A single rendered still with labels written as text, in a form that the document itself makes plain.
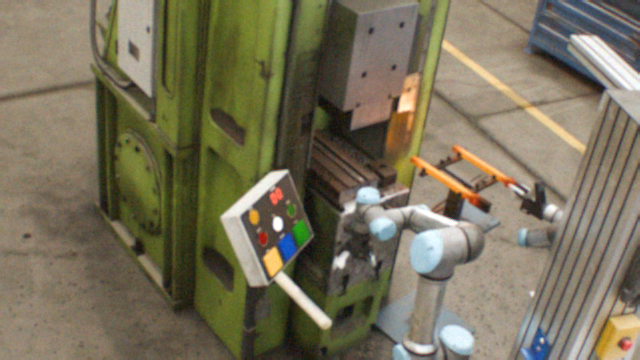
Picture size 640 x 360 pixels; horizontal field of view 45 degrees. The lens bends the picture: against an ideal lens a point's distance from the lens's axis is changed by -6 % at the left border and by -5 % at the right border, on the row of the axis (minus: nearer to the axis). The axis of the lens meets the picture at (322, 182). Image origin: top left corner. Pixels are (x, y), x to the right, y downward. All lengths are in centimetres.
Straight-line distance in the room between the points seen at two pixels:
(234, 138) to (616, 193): 170
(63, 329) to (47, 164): 142
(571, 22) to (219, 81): 429
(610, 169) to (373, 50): 121
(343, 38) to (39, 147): 281
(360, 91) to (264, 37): 43
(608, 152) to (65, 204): 340
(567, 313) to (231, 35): 168
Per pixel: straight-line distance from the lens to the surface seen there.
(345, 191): 331
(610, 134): 210
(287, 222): 295
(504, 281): 462
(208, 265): 383
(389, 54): 307
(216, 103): 337
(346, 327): 389
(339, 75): 302
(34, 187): 495
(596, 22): 690
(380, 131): 356
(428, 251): 234
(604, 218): 213
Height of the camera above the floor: 288
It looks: 35 degrees down
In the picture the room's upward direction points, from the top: 8 degrees clockwise
